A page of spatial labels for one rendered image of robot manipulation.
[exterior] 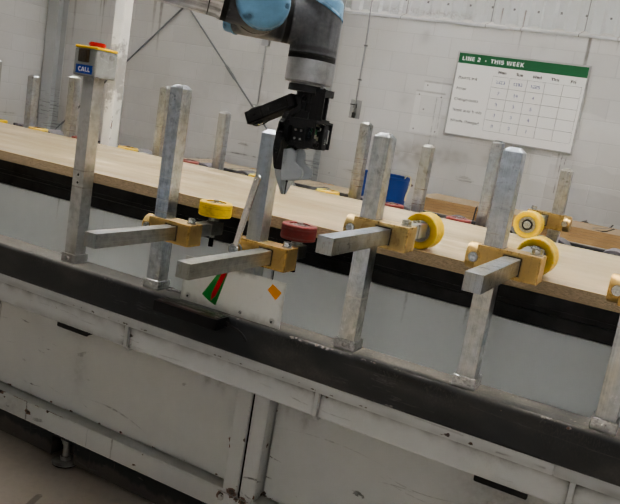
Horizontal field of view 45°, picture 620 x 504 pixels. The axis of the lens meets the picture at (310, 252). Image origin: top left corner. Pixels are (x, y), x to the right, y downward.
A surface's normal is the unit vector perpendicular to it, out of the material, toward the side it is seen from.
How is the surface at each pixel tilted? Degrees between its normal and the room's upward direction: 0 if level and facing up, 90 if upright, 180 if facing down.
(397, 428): 90
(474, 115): 90
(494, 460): 90
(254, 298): 90
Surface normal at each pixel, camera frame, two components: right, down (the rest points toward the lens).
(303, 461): -0.47, 0.11
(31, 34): 0.89, 0.22
